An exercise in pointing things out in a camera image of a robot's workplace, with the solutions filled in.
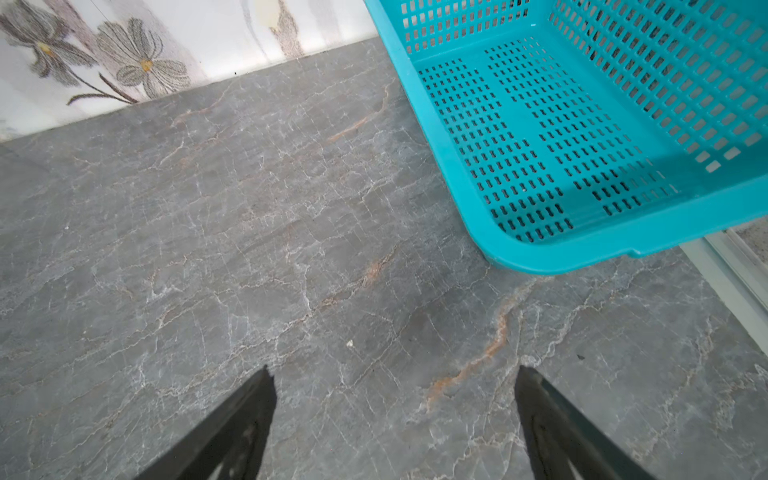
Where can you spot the teal plastic basket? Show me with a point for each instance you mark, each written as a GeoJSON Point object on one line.
{"type": "Point", "coordinates": [572, 132]}

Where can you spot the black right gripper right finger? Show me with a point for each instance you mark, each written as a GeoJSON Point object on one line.
{"type": "Point", "coordinates": [561, 442]}

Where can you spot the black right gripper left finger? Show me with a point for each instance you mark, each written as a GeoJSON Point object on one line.
{"type": "Point", "coordinates": [230, 442]}

